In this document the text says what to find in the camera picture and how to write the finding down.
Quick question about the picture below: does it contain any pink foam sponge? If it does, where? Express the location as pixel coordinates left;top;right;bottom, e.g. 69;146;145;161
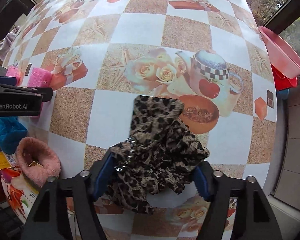
5;66;23;86
27;68;52;88

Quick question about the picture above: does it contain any blue cloth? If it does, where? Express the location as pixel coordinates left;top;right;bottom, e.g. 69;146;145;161
0;116;28;155

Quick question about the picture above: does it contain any leopard print fabric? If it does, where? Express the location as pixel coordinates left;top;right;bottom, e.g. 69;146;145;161
106;95;210;214

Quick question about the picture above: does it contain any pink fuzzy sock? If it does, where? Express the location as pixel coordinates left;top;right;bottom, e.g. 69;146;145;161
15;137;61;188

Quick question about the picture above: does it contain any pink towel on rack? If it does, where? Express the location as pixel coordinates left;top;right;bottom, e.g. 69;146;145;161
0;26;20;62

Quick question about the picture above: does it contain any white orange tissue pack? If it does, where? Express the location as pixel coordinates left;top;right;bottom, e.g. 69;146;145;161
0;166;39;224

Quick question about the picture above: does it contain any checkered patterned tablecloth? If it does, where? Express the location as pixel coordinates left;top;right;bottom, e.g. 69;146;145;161
3;0;277;239

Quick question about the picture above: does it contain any red plastic basin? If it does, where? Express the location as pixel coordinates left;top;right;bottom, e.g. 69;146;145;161
271;65;298;91

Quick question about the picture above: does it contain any pink plastic basin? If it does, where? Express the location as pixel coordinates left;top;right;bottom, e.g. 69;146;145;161
258;26;300;79

